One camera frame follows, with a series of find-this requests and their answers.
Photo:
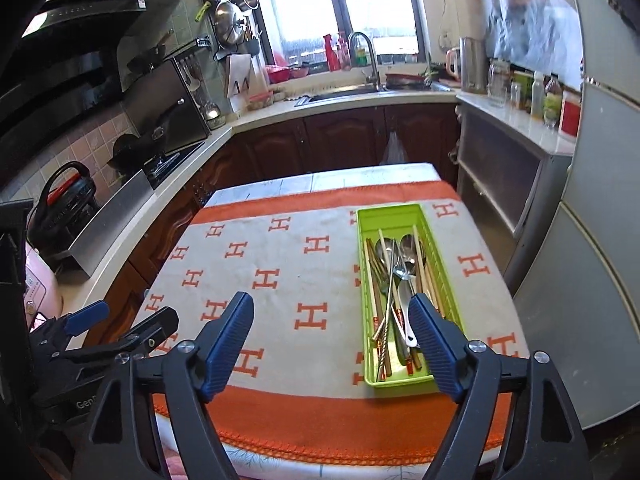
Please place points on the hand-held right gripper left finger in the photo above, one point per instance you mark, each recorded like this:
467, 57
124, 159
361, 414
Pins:
225, 345

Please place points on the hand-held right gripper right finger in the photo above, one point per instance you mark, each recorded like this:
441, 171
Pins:
435, 345

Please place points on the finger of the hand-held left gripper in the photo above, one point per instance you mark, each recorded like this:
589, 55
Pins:
155, 325
87, 315

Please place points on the white ceramic spoon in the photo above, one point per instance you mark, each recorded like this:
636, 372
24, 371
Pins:
409, 334

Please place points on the smooth metal chopstick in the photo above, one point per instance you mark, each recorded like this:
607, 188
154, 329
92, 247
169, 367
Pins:
389, 305

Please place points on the large metal spoon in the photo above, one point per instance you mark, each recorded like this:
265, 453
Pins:
407, 247

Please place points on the green plastic utensil tray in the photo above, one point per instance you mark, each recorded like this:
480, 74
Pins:
390, 220

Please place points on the pink kitchen appliance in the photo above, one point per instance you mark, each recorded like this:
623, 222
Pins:
42, 285

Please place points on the orange and beige printed blanket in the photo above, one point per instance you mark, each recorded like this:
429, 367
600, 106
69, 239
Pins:
310, 360

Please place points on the steel stove guard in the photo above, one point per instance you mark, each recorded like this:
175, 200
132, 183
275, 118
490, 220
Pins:
110, 215

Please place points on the black pressure cooker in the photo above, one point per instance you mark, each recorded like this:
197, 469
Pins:
65, 205

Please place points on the white patterned table cover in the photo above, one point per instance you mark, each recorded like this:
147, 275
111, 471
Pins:
325, 465

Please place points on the gas stove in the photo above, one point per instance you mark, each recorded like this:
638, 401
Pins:
165, 165

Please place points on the black wok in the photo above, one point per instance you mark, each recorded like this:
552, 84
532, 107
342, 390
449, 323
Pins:
125, 152

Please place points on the grey refrigerator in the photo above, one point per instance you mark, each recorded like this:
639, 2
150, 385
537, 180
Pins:
590, 260

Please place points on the white plastic bag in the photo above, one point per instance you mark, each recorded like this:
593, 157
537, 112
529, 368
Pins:
395, 150

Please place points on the white kitchen countertop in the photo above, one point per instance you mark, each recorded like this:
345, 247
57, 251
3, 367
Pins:
225, 130

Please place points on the stainless steel splash panel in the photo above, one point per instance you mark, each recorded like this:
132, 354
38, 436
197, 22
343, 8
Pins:
170, 105

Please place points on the steel ladle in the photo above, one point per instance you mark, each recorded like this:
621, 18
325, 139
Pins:
210, 110

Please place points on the dark wooden base cabinets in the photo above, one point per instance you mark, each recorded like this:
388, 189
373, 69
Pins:
340, 130

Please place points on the black range hood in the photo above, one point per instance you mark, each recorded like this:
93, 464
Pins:
65, 75

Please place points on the black hanging frying pan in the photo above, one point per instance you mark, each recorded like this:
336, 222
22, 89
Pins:
147, 57

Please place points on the white cutting board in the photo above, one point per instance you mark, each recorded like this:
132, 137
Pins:
240, 72

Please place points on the steel sink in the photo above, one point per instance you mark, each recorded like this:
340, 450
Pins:
345, 94

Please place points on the red box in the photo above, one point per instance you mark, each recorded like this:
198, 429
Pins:
570, 115

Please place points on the red plate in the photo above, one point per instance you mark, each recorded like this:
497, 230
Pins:
402, 80

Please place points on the glass jar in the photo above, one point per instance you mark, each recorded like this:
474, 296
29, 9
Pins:
498, 85

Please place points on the white plastic bottle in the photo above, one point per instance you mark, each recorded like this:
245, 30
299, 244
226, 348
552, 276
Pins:
537, 97

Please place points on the green label bottle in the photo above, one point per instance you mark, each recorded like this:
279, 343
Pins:
552, 102

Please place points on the green box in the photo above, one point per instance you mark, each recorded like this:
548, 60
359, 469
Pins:
522, 90

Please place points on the red basin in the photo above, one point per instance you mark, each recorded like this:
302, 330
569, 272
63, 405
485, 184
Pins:
277, 74

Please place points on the stainless steel kettle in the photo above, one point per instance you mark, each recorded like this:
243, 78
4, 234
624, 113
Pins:
472, 67

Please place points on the pink cup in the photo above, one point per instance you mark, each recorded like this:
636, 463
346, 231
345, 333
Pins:
452, 62

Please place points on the steel faucet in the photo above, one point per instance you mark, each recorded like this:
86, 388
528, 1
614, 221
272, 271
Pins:
372, 60

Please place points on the red bottle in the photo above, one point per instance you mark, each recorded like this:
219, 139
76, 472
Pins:
331, 55
345, 55

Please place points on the large hanging steel pan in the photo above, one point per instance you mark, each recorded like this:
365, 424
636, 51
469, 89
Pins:
227, 20

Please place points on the kitchen window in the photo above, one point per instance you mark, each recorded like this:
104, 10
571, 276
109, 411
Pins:
300, 10

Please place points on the crumpled plastic wall sheet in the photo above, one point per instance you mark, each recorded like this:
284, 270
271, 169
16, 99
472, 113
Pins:
535, 25

